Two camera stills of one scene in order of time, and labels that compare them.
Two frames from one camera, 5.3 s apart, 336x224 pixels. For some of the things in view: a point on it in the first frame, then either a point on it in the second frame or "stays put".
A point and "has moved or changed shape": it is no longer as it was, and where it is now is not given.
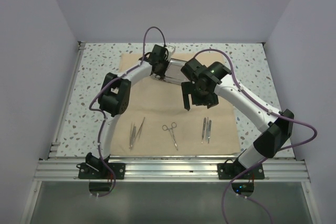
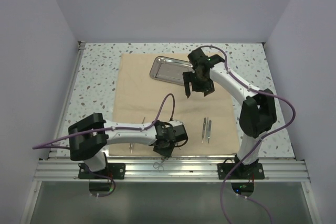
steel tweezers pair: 209,134 stays put
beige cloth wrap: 156,123 stays put
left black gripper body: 164,64 to 167,150
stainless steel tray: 174,73 stays put
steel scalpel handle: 205,124 stays put
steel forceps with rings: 166,128 has moved or changed shape
